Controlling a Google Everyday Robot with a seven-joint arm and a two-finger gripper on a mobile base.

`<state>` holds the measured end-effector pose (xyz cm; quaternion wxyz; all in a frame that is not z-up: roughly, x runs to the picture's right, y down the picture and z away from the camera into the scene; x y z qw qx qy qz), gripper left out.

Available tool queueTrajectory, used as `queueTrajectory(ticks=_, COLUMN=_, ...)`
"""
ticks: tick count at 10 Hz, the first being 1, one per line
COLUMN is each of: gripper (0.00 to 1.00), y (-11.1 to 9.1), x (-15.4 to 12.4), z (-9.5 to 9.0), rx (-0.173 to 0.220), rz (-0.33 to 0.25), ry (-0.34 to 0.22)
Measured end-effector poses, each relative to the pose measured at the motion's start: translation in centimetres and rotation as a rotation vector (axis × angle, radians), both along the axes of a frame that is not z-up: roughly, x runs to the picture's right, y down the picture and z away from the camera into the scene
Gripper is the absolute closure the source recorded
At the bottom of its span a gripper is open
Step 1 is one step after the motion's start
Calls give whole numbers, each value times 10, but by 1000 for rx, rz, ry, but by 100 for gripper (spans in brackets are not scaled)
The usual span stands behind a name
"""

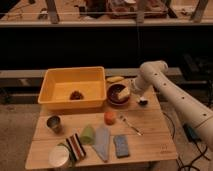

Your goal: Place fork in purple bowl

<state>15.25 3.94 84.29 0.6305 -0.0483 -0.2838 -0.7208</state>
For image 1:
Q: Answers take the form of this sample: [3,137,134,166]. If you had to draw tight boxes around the blue sponge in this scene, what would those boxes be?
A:
[113,135,130,158]

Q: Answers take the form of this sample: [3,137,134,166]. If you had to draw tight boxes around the wooden table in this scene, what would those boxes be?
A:
[24,77,179,171]

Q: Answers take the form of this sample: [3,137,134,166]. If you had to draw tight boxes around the grey-blue folded cloth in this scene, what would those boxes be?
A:
[92,125,110,162]

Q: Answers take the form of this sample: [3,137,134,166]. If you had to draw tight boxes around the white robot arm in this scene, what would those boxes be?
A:
[129,60,213,151]

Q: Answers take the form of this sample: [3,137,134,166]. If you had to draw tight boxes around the black floor cables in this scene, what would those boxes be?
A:
[162,111,213,171]

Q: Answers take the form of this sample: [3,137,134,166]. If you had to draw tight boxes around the purple bowl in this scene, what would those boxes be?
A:
[107,84,130,106]

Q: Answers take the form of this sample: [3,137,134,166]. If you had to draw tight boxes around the yellow banana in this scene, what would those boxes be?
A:
[106,76,124,83]

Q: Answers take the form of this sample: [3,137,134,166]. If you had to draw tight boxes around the striped cloth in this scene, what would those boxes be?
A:
[66,133,86,163]

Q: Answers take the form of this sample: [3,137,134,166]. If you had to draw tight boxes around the brown object in tub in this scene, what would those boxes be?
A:
[70,91,84,100]

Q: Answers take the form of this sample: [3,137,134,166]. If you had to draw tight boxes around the green cup lying down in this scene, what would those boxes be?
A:
[80,125,95,145]

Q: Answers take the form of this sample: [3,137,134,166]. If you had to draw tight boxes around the small metal cup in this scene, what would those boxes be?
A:
[46,115,62,134]

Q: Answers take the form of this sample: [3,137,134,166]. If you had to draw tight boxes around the white-handled black spoon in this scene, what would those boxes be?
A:
[137,96,148,106]

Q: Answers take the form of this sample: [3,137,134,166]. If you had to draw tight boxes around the yellow plastic tub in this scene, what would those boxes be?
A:
[38,66,106,110]

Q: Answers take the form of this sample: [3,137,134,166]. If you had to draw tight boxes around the orange round fruit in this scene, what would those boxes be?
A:
[104,111,116,125]

